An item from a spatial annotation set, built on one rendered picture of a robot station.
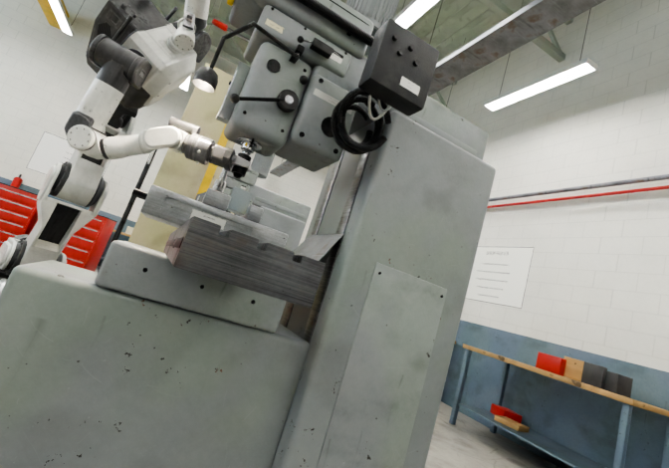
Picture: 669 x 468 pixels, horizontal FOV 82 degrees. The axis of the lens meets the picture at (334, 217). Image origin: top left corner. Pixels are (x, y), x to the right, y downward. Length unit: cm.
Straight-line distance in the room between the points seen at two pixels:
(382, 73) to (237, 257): 76
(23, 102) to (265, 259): 1058
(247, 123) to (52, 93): 990
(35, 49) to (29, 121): 165
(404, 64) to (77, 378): 121
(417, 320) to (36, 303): 105
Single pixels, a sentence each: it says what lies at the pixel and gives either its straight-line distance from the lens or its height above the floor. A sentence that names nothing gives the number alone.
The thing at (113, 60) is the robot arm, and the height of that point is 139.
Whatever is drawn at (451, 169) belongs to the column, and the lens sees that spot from 145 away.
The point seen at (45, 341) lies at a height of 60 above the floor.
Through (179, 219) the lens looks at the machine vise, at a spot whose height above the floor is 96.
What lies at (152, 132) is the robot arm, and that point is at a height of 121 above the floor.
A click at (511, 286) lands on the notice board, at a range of 586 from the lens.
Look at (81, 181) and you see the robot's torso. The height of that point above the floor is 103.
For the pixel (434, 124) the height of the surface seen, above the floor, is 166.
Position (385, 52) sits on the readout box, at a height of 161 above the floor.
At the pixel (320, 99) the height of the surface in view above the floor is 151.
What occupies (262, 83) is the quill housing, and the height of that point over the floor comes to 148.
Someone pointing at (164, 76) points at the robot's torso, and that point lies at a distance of 157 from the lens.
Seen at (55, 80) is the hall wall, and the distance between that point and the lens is 1115.
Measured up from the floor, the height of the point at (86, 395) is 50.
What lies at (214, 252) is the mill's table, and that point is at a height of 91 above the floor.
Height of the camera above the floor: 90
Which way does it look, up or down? 12 degrees up
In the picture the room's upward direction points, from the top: 18 degrees clockwise
